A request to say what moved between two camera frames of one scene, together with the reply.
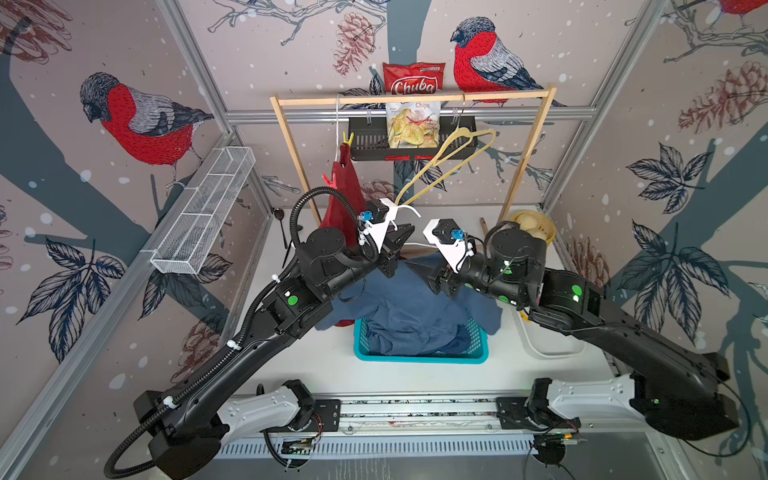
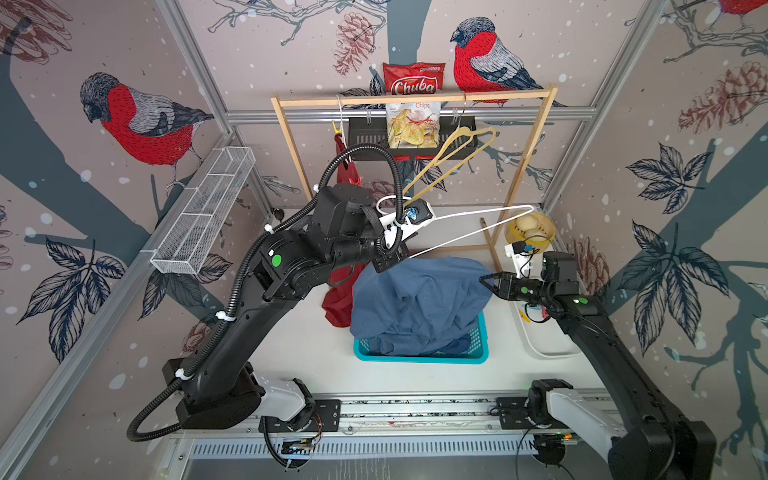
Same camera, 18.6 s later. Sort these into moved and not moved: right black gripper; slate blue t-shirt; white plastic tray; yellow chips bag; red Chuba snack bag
Moved: right black gripper; slate blue t-shirt
Not moved: white plastic tray; yellow chips bag; red Chuba snack bag
